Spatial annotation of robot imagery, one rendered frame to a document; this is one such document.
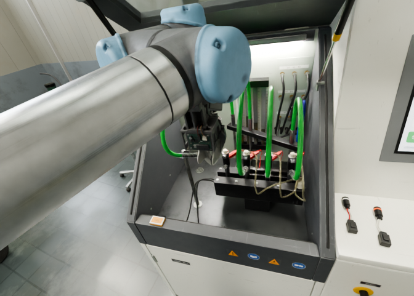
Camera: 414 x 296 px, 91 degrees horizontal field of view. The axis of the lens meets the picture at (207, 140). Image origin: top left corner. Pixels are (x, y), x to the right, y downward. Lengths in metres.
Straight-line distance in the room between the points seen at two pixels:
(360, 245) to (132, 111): 0.69
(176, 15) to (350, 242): 0.70
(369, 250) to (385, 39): 0.55
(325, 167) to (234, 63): 0.56
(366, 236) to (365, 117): 0.34
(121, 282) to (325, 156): 1.65
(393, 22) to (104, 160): 0.71
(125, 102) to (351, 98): 0.65
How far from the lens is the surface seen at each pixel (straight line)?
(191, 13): 0.37
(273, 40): 0.85
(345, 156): 0.78
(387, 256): 0.76
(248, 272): 0.91
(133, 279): 1.88
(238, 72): 0.22
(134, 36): 0.31
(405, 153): 0.83
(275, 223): 0.90
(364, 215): 0.82
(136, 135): 0.17
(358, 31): 0.71
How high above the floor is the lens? 1.59
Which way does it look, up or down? 35 degrees down
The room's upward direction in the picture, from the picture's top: 10 degrees counter-clockwise
